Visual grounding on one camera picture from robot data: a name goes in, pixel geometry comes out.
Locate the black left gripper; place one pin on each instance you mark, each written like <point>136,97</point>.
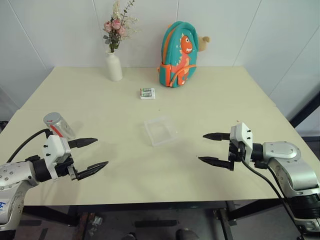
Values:
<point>64,168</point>

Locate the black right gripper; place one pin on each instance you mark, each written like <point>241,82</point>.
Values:
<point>235,152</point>

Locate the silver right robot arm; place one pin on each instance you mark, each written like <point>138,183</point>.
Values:
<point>287,156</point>

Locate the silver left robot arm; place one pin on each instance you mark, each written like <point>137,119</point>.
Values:
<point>15,175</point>

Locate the clear plastic tube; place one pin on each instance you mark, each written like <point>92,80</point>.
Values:
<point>60,125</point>

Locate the clear square plastic container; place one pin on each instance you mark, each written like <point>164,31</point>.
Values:
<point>161,131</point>

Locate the small clear plastic bag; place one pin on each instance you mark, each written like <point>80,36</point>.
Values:
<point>95,225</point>

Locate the small battery pack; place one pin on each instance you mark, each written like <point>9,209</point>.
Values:
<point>147,93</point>

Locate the dark rounded shape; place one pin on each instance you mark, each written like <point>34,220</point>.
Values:
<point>129,237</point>
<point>187,235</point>

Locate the white ceramic vase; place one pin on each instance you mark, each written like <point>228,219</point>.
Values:
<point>114,67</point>

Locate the flat black bar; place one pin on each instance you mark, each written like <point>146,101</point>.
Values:
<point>156,223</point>

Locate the teal orange dinosaur backpack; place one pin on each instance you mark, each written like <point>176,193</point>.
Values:
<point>178,57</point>

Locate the black slanted metal bar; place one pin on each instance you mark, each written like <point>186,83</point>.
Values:
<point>306,108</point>

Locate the beige plush bear toy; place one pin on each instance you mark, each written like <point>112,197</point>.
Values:
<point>203,42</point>

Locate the pink dried flower bouquet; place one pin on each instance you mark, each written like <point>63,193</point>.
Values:
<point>117,27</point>

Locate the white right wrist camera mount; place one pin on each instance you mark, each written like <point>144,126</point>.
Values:
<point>241,132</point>

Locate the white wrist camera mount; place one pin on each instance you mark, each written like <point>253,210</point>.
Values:
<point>241,132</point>
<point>53,149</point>

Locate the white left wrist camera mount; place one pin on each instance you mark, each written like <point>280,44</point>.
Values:
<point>53,149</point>

